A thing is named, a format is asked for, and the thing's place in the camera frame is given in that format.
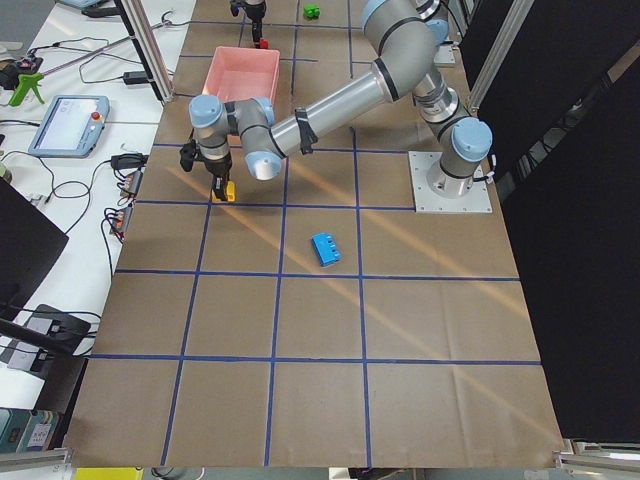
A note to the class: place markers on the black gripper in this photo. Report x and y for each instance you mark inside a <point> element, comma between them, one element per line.
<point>256,20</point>
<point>218,168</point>

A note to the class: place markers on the yellow toy block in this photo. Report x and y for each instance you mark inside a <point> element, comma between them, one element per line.
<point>231,193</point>

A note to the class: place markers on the blue toy block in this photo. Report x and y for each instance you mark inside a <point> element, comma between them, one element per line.
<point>326,249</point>

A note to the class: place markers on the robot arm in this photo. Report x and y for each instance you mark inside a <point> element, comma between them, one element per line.
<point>406,45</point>
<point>435,14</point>

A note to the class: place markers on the pink plastic box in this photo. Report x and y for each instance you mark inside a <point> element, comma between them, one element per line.
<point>239,73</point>

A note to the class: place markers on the green toy block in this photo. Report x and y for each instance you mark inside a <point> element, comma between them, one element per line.
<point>311,11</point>

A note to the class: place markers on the black power adapter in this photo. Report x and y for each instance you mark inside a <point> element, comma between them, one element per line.
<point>134,77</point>

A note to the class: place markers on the teach pendant tablet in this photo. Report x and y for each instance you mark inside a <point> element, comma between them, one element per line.
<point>71,127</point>

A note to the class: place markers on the black monitor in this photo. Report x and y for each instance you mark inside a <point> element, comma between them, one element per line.
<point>30,246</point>

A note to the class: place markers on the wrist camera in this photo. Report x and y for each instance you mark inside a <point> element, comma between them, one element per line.
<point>188,155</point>

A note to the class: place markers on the aluminium frame post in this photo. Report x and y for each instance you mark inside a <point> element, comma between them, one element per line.
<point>141,34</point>

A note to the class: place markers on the green handled reacher tool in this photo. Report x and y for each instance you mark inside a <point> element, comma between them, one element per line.
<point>26,83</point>

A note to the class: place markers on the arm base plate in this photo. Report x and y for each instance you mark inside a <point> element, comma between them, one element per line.
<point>452,200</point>

